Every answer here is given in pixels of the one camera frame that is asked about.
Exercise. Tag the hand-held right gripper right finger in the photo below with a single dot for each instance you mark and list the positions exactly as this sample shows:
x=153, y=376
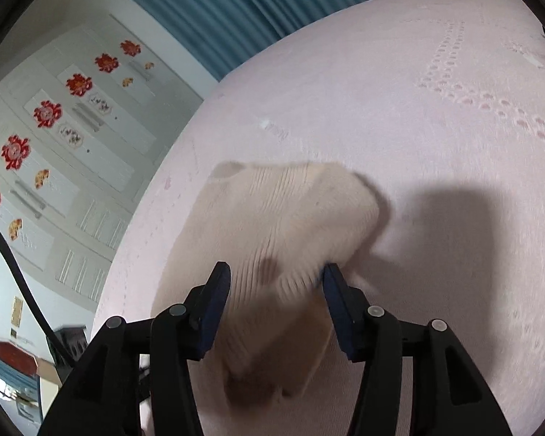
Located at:
x=335, y=304

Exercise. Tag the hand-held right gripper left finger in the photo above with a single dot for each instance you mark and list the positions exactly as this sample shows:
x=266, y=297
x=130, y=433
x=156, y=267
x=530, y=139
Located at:
x=217, y=293

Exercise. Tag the beige knit sweater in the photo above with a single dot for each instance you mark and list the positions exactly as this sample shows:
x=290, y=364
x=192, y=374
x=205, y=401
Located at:
x=277, y=218

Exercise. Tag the dark furniture piece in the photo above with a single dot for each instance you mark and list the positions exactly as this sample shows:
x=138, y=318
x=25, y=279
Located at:
x=70, y=343

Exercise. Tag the white wardrobe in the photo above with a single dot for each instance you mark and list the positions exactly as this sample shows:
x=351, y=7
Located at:
x=95, y=159

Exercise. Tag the pink bed blanket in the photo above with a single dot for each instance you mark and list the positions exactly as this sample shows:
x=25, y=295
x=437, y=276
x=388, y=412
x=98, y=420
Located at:
x=368, y=100

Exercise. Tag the red box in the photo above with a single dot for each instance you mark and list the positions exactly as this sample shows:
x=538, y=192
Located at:
x=13, y=358

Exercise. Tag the round white decal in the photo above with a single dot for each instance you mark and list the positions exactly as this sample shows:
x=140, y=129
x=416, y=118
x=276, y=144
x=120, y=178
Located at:
x=70, y=136
x=101, y=105

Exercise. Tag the row of red flower decals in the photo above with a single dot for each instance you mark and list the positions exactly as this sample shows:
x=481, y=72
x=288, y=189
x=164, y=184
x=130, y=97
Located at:
x=47, y=113

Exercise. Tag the blue curtain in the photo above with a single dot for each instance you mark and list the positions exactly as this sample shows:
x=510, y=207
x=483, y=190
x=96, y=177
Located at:
x=254, y=4

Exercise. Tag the small wall poster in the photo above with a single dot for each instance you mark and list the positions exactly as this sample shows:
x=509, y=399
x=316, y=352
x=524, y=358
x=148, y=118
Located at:
x=16, y=313

